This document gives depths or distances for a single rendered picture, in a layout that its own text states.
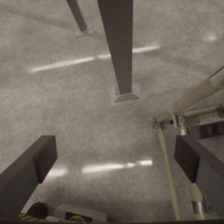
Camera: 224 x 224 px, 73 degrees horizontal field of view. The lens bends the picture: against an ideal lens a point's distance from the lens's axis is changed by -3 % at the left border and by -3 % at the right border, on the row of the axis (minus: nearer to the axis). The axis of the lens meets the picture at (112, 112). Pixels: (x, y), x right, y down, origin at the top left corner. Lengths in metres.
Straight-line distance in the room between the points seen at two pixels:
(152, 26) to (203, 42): 0.33
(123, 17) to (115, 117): 0.67
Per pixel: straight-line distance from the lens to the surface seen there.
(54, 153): 0.17
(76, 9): 1.05
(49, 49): 1.21
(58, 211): 0.93
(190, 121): 0.85
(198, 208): 0.51
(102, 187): 0.96
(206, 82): 0.29
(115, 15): 0.33
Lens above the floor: 0.91
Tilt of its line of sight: 79 degrees down
